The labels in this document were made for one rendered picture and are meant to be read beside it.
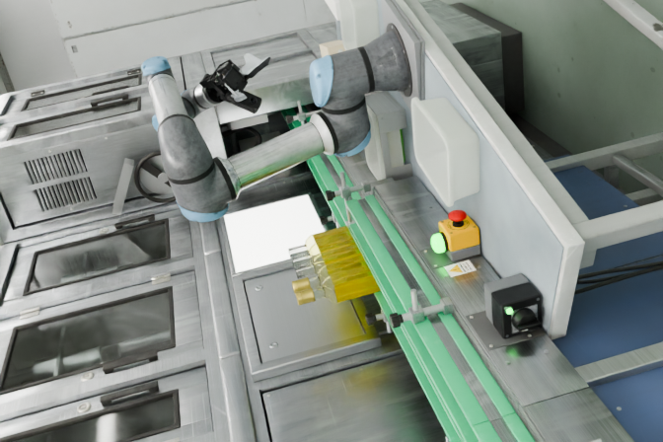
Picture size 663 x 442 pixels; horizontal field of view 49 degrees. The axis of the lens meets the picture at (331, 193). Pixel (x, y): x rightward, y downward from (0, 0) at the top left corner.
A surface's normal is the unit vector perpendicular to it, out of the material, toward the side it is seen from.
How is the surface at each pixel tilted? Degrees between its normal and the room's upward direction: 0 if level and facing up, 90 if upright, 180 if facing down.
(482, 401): 90
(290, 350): 90
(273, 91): 90
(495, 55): 90
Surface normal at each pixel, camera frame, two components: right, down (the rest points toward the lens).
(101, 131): 0.22, 0.42
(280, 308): -0.15, -0.88
